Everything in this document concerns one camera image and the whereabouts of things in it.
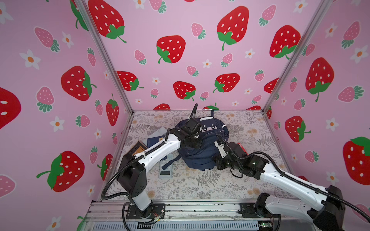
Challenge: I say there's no navy blue student backpack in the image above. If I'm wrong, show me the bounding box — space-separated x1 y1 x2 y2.
162 110 229 171

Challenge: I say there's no blue book yellow label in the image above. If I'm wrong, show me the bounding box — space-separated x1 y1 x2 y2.
146 127 167 148

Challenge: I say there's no brown Scroll Marked book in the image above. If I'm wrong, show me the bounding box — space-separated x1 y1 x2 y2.
127 141 147 156

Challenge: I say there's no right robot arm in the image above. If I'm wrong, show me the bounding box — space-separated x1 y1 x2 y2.
214 140 346 231

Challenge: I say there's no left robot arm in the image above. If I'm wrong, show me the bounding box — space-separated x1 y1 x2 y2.
117 118 202 212

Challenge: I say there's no red box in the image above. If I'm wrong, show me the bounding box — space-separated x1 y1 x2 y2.
238 142 248 155

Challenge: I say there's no floral table cloth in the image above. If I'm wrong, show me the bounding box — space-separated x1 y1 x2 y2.
123 111 293 200

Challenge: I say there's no light blue calculator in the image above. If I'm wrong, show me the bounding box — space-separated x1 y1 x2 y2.
159 154 173 179

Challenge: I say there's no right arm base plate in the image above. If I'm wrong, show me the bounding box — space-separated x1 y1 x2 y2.
238 203 279 218

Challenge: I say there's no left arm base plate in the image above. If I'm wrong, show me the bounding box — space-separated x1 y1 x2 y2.
125 203 166 219

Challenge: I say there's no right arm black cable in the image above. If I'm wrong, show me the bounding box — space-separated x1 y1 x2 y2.
215 134 370 224

